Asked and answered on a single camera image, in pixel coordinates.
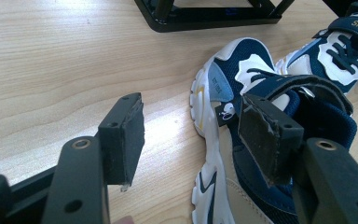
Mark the red and black shoe rack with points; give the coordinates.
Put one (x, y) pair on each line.
(211, 18)

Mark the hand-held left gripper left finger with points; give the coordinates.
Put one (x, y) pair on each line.
(118, 146)

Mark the navy and white sneaker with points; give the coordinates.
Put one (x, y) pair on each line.
(332, 53)
(223, 155)

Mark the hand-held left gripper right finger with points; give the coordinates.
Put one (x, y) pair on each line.
(270, 140)

